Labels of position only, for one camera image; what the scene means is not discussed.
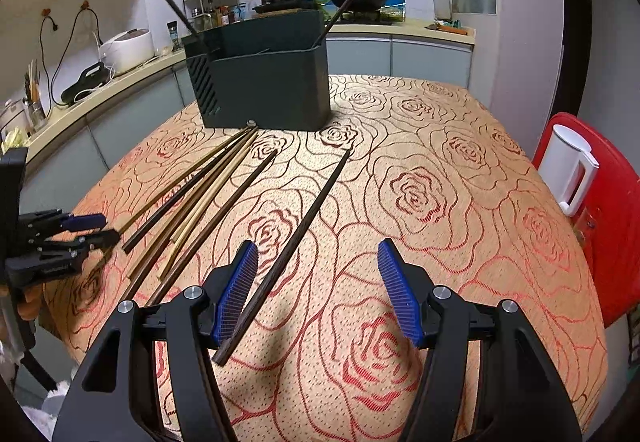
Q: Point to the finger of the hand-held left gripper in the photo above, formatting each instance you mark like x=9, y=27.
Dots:
x=102, y=239
x=85, y=222

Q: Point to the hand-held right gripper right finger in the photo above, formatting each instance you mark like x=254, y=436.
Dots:
x=400, y=294

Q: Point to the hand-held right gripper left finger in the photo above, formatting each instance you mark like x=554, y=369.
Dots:
x=235, y=294

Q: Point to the group of chopsticks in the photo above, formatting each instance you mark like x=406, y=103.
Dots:
x=165, y=243

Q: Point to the dark wooden chopstick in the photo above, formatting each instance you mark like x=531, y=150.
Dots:
x=165, y=210
x=177, y=11
x=235, y=202
x=300, y=228
x=345, y=9

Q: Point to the thin olive chopstick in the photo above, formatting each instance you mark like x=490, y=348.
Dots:
x=175, y=185

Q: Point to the light bamboo chopstick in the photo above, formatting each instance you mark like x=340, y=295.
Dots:
x=220, y=188
x=210, y=197

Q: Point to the dark green utensil holder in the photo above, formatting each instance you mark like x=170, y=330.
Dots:
x=270, y=86

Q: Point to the rose print tablecloth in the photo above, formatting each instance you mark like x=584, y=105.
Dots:
x=450, y=222

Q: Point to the countertop chopstick jar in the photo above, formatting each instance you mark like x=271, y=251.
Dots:
x=36, y=111

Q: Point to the black handheld appliance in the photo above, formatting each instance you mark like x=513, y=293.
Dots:
x=82, y=84

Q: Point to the white rice cooker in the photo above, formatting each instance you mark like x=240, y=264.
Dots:
x=127, y=49

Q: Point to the white cup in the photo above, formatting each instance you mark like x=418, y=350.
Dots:
x=560, y=161

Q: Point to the red plastic chair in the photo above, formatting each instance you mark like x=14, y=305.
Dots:
x=615, y=222

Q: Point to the grey lower cabinets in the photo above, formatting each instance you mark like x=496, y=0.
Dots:
x=430, y=61

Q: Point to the beige kitchen countertop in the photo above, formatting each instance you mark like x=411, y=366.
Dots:
x=400, y=29

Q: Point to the black induction cooker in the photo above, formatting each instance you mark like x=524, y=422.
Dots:
x=277, y=6

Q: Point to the clear plastic bottle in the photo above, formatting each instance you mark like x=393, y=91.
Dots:
x=442, y=4

